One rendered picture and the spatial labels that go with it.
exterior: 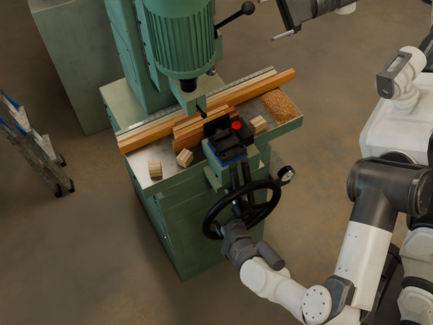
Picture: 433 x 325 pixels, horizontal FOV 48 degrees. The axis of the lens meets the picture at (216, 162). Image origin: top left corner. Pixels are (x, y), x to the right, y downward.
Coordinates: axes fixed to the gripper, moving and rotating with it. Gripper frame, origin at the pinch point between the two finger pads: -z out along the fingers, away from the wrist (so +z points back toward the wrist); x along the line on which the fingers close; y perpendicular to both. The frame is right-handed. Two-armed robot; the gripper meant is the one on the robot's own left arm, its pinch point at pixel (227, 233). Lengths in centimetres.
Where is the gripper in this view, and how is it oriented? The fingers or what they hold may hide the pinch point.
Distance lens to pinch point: 146.2
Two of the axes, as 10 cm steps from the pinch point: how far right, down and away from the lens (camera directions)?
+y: -9.0, -0.4, -4.2
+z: 3.9, 3.5, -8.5
